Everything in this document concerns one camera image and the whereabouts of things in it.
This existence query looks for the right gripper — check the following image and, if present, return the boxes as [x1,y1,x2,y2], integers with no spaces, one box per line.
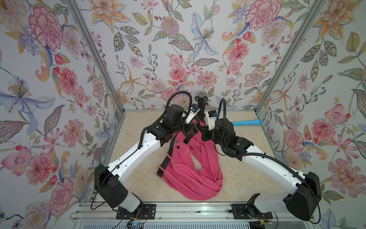
[199,125,229,151]

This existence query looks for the pink trousers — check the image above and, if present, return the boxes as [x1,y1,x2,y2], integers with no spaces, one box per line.
[162,132,224,201]

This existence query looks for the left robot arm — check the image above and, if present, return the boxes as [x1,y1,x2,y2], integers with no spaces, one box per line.
[93,91,196,212]

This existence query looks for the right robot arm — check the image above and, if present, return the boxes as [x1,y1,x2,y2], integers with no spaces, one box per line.
[200,99,322,221]

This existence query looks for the black microphone on tripod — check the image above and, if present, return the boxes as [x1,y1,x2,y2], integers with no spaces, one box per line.
[195,91,208,115]

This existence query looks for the light blue cylinder tool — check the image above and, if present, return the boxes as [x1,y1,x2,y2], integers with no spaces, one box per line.
[233,119,263,126]

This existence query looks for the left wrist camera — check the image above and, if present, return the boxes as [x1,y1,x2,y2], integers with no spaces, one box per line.
[185,104,201,124]

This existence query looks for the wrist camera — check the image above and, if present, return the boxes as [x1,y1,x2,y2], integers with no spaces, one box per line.
[185,104,201,124]
[205,110,218,131]

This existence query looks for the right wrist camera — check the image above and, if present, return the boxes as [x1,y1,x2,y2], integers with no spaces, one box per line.
[205,110,218,131]

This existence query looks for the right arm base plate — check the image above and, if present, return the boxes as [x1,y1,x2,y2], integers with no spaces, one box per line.
[228,203,273,220]

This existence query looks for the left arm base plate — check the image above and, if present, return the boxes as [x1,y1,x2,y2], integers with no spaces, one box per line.
[116,203,156,220]

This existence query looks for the aluminium mounting rail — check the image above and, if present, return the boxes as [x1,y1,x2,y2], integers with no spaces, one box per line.
[70,202,315,223]

